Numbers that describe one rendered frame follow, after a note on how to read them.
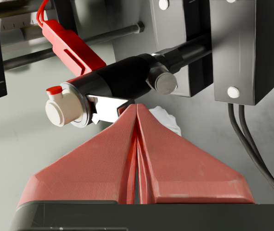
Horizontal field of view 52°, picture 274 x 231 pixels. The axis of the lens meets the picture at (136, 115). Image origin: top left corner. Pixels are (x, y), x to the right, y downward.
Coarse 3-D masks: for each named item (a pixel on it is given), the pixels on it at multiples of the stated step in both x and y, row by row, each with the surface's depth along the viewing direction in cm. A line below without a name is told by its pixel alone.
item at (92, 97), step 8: (88, 96) 15; (96, 96) 14; (104, 96) 14; (96, 104) 15; (104, 104) 14; (112, 104) 14; (120, 104) 14; (96, 112) 15; (104, 112) 15; (112, 112) 14; (96, 120) 15; (104, 120) 15; (112, 120) 14
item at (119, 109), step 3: (126, 102) 13; (129, 102) 13; (132, 102) 13; (120, 105) 13; (123, 105) 13; (126, 105) 13; (117, 108) 12; (120, 108) 12; (123, 108) 13; (126, 108) 13; (117, 111) 12; (120, 111) 12; (123, 111) 13; (117, 114) 12; (120, 114) 12; (117, 117) 13
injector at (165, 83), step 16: (176, 48) 22; (192, 48) 23; (208, 48) 24; (112, 64) 18; (128, 64) 18; (144, 64) 18; (160, 64) 18; (176, 64) 21; (80, 80) 15; (96, 80) 16; (112, 80) 16; (128, 80) 17; (144, 80) 18; (160, 80) 17; (176, 80) 17; (80, 96) 15; (112, 96) 16; (128, 96) 17
